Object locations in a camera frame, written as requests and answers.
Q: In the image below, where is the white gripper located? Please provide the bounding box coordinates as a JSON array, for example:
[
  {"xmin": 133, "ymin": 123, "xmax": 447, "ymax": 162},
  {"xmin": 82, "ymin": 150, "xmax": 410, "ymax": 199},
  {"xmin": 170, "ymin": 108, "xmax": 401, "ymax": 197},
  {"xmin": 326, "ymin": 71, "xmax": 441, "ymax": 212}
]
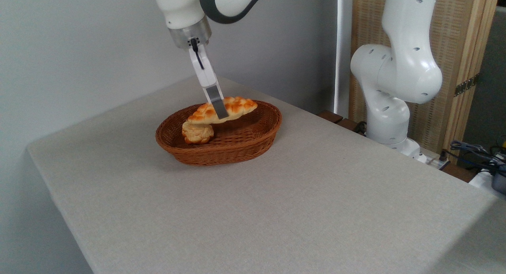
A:
[{"xmin": 188, "ymin": 44, "xmax": 230, "ymax": 120}]

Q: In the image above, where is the long braided bread loaf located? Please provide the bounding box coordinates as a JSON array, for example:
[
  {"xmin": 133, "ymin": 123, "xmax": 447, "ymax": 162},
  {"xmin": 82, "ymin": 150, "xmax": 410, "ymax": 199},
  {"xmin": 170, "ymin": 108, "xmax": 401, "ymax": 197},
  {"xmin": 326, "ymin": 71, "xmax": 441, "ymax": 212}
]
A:
[{"xmin": 187, "ymin": 96, "xmax": 258, "ymax": 125}]

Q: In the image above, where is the small round bread roll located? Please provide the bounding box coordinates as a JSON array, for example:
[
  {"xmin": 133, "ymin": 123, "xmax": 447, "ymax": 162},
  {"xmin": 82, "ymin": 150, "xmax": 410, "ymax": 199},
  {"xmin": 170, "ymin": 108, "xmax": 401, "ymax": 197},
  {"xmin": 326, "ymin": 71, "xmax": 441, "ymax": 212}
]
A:
[{"xmin": 181, "ymin": 121, "xmax": 215, "ymax": 145}]

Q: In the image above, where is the brown oval wicker basket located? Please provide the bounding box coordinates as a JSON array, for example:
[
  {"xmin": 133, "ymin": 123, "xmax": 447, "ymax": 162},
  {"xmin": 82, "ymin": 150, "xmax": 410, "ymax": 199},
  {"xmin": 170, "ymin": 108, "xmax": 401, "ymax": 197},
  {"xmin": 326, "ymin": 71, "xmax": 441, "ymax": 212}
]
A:
[{"xmin": 155, "ymin": 100, "xmax": 283, "ymax": 166}]

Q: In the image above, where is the dark brown wooden block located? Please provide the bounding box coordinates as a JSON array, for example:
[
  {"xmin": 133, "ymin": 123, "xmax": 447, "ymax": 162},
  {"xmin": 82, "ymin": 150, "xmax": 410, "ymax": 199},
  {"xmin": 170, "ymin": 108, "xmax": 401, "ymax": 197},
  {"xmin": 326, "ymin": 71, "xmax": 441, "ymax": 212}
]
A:
[
  {"xmin": 318, "ymin": 111, "xmax": 344, "ymax": 124},
  {"xmin": 336, "ymin": 118, "xmax": 359, "ymax": 133}
]

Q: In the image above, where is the white vertical pole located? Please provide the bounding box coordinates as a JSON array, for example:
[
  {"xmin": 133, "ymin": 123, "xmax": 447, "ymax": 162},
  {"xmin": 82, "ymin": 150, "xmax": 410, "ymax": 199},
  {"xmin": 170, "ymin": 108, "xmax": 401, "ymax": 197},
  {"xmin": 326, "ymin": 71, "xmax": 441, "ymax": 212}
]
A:
[{"xmin": 334, "ymin": 0, "xmax": 353, "ymax": 118}]

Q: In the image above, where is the woven wooden folding screen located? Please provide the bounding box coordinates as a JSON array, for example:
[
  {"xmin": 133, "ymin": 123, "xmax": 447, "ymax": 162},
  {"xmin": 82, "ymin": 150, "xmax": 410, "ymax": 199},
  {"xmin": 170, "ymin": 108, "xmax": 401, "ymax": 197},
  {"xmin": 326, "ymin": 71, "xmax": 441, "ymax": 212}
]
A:
[{"xmin": 348, "ymin": 0, "xmax": 500, "ymax": 164}]

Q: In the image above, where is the brass screen hinge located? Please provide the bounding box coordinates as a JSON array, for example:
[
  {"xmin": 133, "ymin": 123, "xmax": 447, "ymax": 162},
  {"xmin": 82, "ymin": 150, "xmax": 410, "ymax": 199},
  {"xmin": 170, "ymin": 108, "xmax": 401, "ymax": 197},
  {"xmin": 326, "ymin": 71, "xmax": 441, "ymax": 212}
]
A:
[{"xmin": 454, "ymin": 74, "xmax": 480, "ymax": 97}]

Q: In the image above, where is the dark grey device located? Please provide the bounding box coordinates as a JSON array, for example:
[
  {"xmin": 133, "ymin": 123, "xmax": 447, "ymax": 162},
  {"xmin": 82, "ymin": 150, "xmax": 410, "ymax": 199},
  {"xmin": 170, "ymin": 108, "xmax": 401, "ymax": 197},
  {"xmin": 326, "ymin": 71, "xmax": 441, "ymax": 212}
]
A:
[{"xmin": 491, "ymin": 173, "xmax": 506, "ymax": 195}]

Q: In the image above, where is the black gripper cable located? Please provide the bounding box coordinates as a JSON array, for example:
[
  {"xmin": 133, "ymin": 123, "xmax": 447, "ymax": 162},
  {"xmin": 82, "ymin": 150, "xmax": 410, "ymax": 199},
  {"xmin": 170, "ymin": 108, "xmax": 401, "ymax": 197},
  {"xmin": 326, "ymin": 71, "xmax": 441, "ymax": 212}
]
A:
[{"xmin": 190, "ymin": 38, "xmax": 205, "ymax": 70}]

